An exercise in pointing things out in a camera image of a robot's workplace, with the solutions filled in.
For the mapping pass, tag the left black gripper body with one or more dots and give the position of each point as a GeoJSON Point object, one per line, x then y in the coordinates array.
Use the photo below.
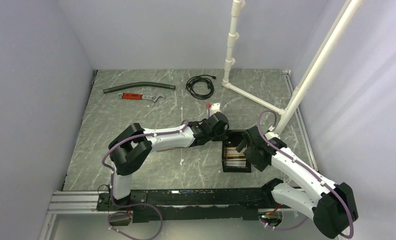
{"type": "Point", "coordinates": [219, 137]}

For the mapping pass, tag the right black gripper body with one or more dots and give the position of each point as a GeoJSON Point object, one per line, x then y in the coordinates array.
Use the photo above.
{"type": "Point", "coordinates": [259, 164]}

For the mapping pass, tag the black card box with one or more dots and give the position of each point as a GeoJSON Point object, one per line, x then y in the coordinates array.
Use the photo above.
{"type": "Point", "coordinates": [233, 161]}

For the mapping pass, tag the brown leather card holder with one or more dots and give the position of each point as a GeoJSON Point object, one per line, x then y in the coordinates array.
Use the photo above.
{"type": "Point", "coordinates": [167, 149]}

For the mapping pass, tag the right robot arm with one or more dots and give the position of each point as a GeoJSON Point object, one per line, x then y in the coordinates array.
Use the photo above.
{"type": "Point", "coordinates": [330, 205]}

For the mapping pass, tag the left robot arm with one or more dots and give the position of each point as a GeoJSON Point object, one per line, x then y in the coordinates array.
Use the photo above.
{"type": "Point", "coordinates": [129, 150]}

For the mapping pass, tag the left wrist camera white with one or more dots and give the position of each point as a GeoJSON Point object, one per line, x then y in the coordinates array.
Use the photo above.
{"type": "Point", "coordinates": [213, 108]}

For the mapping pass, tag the white pvc pipe frame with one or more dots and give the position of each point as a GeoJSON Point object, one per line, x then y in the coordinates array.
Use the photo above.
{"type": "Point", "coordinates": [282, 34]}

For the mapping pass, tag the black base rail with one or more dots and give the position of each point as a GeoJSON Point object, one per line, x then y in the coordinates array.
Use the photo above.
{"type": "Point", "coordinates": [191, 204]}

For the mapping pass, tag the red handled adjustable wrench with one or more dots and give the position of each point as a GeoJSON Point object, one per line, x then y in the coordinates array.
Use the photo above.
{"type": "Point", "coordinates": [137, 96]}

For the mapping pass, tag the aluminium extrusion frame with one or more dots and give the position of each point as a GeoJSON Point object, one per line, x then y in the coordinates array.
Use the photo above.
{"type": "Point", "coordinates": [69, 203]}

